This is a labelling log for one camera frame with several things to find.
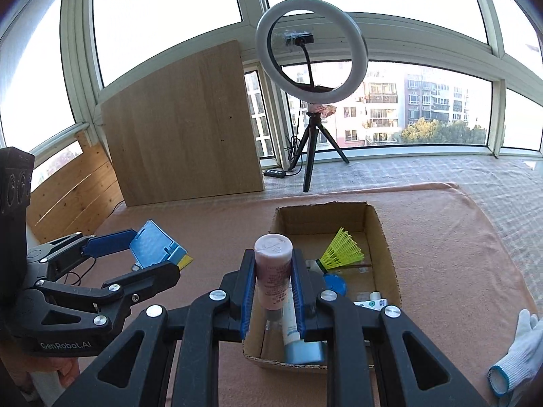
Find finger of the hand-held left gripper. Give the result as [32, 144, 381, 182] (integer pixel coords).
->
[25, 229, 138, 289]
[23, 260, 182, 340]

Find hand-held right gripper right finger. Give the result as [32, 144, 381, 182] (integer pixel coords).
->
[291, 251, 493, 407]

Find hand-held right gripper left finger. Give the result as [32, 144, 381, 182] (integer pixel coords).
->
[55, 249, 259, 407]

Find pink bottle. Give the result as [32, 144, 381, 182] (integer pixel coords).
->
[254, 233, 295, 325]

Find white tube with blue cap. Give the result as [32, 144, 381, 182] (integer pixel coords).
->
[280, 297, 327, 365]

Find yellow shuttlecock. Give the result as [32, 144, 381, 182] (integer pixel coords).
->
[306, 228, 366, 274]

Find cardboard box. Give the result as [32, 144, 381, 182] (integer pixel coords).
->
[243, 201, 403, 374]

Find blue round lid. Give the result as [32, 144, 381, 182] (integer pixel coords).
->
[323, 273, 349, 298]

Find wooden slat panel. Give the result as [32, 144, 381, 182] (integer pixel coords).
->
[25, 131, 125, 244]

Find light wooden board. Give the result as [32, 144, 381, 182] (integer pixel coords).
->
[101, 39, 266, 208]

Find black tripod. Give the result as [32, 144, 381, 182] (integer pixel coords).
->
[293, 112, 351, 193]

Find apartment buildings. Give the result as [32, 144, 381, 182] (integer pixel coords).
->
[293, 68, 471, 146]

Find white work glove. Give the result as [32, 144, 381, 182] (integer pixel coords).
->
[487, 309, 543, 397]

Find black webcam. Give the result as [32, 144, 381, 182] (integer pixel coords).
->
[283, 30, 317, 52]

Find thin black cable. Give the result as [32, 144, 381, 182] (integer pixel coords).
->
[55, 258, 97, 288]

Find white ring light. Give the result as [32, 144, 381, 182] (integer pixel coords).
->
[256, 0, 369, 103]

